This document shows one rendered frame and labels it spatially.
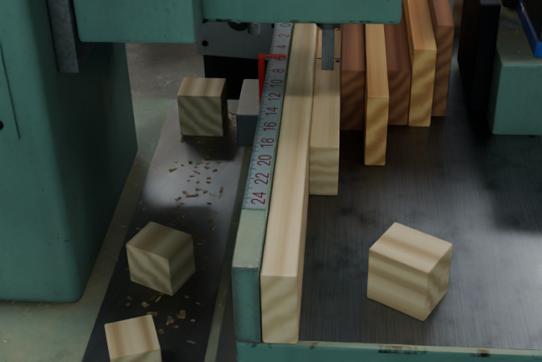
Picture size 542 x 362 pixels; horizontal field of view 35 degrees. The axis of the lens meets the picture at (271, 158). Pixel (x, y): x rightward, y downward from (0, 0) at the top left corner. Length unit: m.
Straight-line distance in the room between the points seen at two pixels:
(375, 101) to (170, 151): 0.29
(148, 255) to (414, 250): 0.24
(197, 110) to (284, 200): 0.35
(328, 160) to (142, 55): 2.31
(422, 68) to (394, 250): 0.20
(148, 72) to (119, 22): 2.18
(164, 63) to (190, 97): 1.97
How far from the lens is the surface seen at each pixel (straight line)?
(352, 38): 0.70
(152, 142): 0.86
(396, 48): 0.69
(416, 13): 0.71
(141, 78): 2.73
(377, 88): 0.62
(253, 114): 0.80
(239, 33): 1.26
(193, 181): 0.80
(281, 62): 0.65
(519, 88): 0.67
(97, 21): 0.59
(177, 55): 2.86
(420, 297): 0.50
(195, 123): 0.86
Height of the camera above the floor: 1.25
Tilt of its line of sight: 33 degrees down
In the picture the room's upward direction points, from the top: 1 degrees counter-clockwise
